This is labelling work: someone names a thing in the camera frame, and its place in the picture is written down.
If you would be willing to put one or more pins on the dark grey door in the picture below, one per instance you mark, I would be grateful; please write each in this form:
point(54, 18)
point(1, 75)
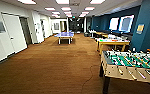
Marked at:
point(26, 30)

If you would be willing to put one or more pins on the yellow wall poster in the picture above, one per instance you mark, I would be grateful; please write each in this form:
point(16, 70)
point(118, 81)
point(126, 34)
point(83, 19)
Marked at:
point(140, 28)

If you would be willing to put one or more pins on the white double door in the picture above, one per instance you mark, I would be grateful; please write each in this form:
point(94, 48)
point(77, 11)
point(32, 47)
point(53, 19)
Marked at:
point(14, 33)

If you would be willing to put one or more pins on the grey wall sign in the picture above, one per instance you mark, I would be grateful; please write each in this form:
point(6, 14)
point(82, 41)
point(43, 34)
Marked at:
point(1, 27)

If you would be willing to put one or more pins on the yellow game table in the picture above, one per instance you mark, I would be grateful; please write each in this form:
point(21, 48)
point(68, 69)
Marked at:
point(112, 42)

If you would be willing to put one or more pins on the white table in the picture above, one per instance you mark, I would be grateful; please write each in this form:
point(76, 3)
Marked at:
point(97, 33)

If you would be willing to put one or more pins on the blue ping-pong table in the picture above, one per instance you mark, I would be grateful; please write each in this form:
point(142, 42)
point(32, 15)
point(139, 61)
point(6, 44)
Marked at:
point(64, 35)

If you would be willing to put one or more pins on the green foosball table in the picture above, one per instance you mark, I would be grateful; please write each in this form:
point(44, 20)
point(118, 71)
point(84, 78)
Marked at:
point(131, 65)

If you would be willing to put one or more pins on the rectangular ceiling light panel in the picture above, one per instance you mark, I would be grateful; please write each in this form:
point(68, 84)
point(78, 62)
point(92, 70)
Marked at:
point(83, 14)
point(97, 1)
point(55, 13)
point(62, 1)
point(50, 9)
point(67, 13)
point(26, 1)
point(89, 8)
point(66, 9)

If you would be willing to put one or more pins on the bright window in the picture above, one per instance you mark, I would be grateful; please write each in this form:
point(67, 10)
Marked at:
point(126, 24)
point(113, 24)

